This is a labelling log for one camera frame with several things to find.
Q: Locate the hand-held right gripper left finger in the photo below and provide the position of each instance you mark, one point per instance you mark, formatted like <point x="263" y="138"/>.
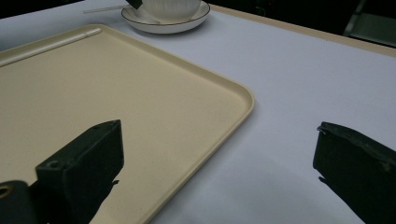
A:
<point x="81" y="161"/>

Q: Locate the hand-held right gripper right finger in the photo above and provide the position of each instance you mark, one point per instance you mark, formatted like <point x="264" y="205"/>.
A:
<point x="358" y="168"/>

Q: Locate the white chopstick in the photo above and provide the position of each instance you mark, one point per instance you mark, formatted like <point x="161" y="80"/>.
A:
<point x="106" y="8"/>

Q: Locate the white ribbed bowl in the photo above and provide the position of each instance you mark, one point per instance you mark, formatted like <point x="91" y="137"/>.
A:
<point x="171" y="12"/>

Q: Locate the beige plastic tray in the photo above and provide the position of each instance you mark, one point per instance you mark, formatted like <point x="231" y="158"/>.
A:
<point x="149" y="118"/>

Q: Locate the white plate with dark rim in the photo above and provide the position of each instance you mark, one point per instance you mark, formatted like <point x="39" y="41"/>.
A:
<point x="174" y="27"/>

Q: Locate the grey metal stand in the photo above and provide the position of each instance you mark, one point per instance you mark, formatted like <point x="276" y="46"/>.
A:
<point x="370" y="31"/>

